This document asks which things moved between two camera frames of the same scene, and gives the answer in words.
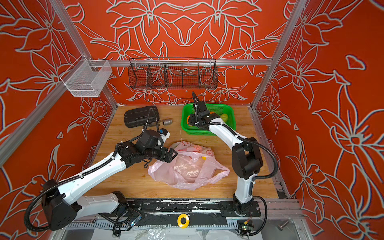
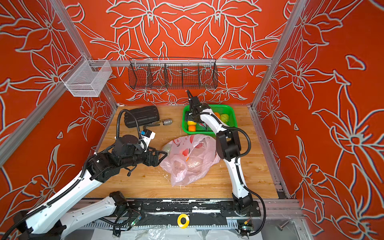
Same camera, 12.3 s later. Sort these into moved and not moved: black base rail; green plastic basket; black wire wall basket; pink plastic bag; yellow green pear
Moved: pink plastic bag
Not moved: yellow green pear; black wire wall basket; black base rail; green plastic basket
